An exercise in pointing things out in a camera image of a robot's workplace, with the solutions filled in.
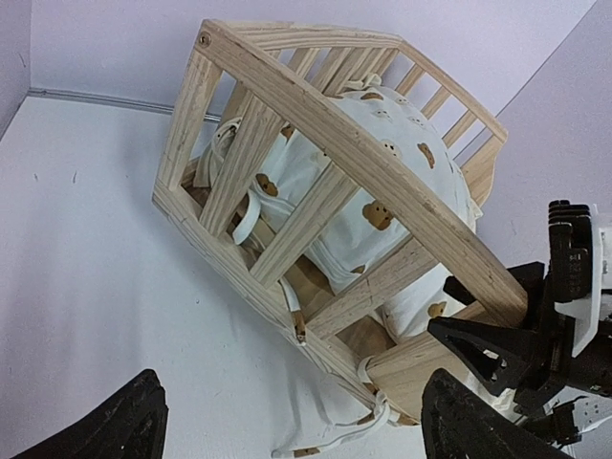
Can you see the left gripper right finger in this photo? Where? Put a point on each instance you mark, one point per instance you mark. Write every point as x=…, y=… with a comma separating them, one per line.
x=456, y=423

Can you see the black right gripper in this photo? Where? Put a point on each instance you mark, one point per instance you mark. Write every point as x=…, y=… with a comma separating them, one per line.
x=552, y=366

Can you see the wooden pet bed frame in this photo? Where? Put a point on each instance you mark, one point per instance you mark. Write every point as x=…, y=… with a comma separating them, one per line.
x=397, y=352

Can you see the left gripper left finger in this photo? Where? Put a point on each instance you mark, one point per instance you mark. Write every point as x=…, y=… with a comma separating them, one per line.
x=131, y=423

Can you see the bear print cream cushion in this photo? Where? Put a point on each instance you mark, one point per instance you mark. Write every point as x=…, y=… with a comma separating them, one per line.
x=328, y=206

